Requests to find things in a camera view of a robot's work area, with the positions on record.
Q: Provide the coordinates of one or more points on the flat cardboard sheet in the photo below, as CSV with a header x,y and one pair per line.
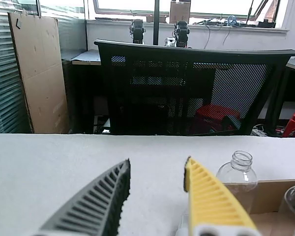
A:
x,y
41,73

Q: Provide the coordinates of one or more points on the table-top robot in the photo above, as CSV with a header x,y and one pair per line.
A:
x,y
182,33
138,30

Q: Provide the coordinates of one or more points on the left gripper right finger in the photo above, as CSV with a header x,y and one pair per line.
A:
x,y
211,206

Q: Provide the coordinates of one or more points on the small cardboard box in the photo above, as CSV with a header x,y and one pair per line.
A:
x,y
180,12

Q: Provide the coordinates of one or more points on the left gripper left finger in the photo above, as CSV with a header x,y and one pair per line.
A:
x,y
98,206

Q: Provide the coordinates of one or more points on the desk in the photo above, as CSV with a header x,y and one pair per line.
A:
x,y
87,57

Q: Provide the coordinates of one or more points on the black mesh chair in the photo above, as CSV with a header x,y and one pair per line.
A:
x,y
162,73

